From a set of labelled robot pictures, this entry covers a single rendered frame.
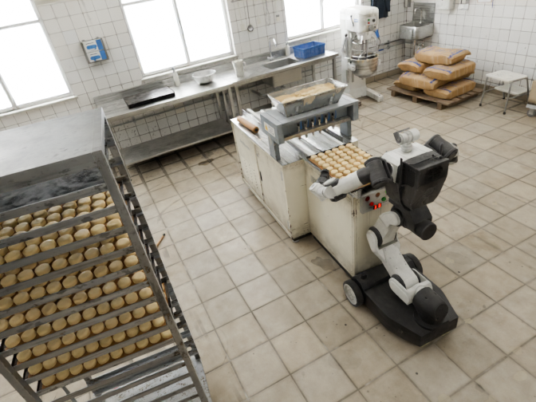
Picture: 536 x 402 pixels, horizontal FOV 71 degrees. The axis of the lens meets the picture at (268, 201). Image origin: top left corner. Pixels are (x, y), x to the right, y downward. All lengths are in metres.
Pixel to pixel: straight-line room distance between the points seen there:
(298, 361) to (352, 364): 0.34
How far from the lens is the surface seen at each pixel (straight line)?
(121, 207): 1.35
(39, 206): 1.39
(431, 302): 2.57
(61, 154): 1.33
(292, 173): 3.05
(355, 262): 2.90
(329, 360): 2.69
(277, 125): 2.84
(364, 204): 2.57
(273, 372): 2.67
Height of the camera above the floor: 2.25
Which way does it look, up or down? 33 degrees down
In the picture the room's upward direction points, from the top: 10 degrees counter-clockwise
